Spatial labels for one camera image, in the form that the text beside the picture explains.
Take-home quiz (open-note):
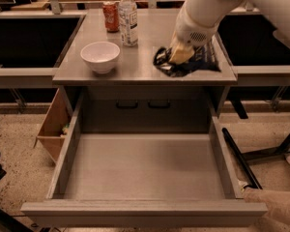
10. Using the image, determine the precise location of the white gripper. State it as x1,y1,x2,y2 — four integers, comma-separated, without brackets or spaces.
169,2,220,65

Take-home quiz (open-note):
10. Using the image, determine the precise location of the blue chip bag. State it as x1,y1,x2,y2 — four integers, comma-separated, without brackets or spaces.
153,43,220,77

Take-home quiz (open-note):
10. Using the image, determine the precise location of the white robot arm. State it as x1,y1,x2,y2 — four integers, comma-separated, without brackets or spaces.
170,0,290,64

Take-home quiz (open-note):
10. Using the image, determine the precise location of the grey cabinet counter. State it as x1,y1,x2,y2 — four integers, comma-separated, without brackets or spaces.
53,9,237,118

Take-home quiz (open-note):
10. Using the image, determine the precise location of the grey open top drawer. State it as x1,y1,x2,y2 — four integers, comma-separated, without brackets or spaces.
21,99,267,227

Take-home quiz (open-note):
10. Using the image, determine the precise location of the clear plastic water bottle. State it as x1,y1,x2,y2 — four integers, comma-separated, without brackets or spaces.
118,0,138,46

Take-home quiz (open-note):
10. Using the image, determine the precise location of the white ceramic bowl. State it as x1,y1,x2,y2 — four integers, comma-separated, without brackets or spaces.
80,42,121,74

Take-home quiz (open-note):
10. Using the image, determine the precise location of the orange soda can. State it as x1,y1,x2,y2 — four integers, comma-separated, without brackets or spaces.
102,1,119,32

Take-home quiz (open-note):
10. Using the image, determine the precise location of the black metal stand leg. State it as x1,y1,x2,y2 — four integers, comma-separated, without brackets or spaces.
222,128,290,189

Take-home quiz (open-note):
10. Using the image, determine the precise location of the brown cardboard box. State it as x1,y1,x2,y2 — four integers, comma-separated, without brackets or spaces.
37,90,71,162

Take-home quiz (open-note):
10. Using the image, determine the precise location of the beige cloth bottom right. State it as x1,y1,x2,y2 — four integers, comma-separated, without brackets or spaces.
238,181,290,225

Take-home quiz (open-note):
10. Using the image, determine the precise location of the black drawer handle right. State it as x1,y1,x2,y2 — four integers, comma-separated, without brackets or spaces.
147,100,171,109

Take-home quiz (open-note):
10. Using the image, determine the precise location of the black drawer handle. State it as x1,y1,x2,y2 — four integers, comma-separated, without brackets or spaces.
147,100,171,109
116,100,138,109

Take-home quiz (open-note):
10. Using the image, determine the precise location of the black drawer handle left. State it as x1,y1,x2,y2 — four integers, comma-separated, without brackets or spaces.
116,100,138,109

